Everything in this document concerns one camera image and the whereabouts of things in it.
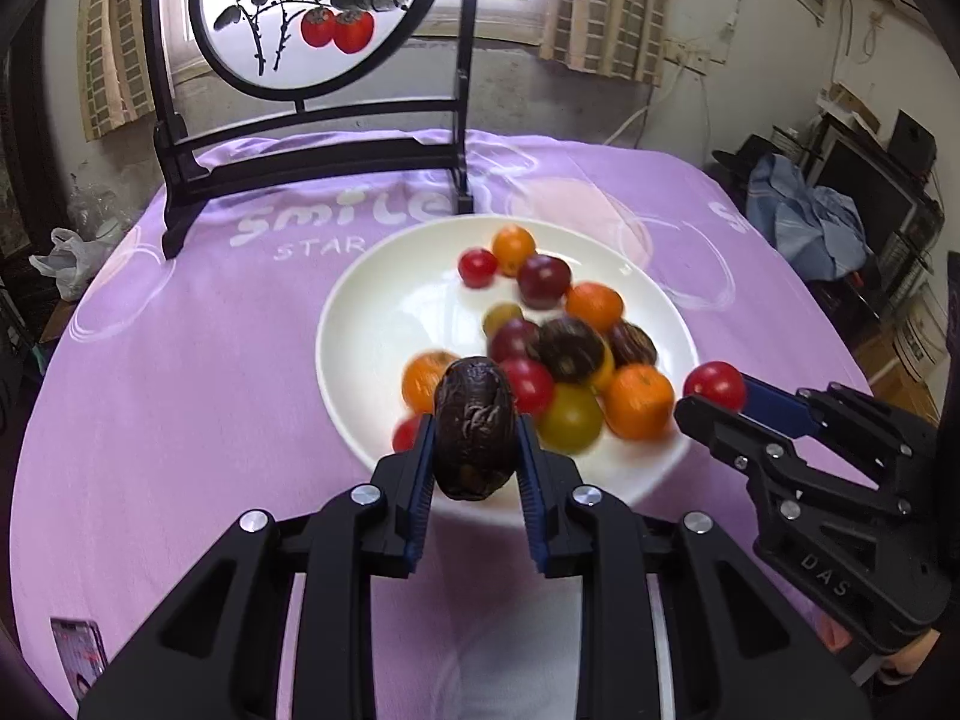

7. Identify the blue cloth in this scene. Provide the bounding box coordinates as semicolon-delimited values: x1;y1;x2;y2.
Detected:
750;154;871;282

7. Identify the person's right forearm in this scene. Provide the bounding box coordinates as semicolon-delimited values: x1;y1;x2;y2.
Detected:
889;628;943;685

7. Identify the black speaker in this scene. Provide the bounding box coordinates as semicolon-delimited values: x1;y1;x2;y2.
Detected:
892;111;938;170

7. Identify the black monitor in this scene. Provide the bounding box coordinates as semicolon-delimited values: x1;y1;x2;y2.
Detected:
814;116;942;271

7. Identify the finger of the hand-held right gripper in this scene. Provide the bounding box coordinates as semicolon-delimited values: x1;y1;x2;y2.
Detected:
673;392;914;542
741;373;940;501

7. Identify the large white plate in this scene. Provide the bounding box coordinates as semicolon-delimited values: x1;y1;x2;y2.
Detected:
315;215;700;515

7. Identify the round painted screen black stand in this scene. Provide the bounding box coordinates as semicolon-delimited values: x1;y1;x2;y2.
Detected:
152;0;481;260

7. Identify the white bucket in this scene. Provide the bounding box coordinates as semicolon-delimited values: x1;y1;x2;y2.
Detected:
896;285;950;383

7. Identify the beige checked curtain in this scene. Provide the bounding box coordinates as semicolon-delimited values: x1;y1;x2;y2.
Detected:
79;0;177;140
538;0;672;83

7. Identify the black cloth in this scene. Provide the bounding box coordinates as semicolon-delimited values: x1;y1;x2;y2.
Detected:
712;133;796;181

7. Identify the small olive-green fruit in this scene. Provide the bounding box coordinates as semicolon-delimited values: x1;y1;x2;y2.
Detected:
482;303;524;338

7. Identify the white cable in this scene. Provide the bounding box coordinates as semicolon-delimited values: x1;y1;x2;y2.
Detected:
607;67;687;143

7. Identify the dark wrinkled passion fruit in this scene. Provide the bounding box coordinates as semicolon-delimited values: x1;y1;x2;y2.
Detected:
537;317;607;382
433;357;518;501
606;321;659;367

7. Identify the smartphone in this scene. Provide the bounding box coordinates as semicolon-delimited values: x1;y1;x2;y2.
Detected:
51;617;110;698

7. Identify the orange tomato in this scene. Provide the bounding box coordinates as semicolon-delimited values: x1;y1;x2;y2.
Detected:
493;226;537;276

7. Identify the green-orange citrus fruit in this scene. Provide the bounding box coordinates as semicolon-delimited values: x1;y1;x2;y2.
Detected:
536;384;603;453

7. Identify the purple printed tablecloth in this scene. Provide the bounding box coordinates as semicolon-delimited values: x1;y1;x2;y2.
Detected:
11;127;878;720

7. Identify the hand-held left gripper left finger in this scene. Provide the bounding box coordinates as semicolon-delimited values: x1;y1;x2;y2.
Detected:
79;412;440;720

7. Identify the white plastic bag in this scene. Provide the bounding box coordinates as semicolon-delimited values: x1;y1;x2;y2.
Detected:
30;229;102;299

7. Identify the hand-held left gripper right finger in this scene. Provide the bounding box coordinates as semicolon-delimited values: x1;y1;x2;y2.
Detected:
512;412;872;720

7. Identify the orange mandarin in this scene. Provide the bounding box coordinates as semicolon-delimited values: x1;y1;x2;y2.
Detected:
565;282;625;333
403;351;460;415
604;364;676;441

